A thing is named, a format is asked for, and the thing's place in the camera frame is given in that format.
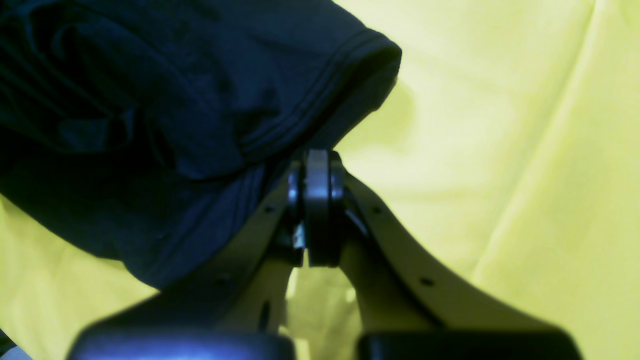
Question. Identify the yellow table cloth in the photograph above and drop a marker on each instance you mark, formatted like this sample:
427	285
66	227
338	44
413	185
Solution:
508	146

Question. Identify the dark navy T-shirt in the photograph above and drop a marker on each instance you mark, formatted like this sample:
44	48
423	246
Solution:
147	131

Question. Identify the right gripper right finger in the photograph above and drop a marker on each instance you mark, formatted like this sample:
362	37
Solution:
413	307

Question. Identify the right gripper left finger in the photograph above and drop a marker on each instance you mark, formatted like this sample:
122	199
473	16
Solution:
229	308

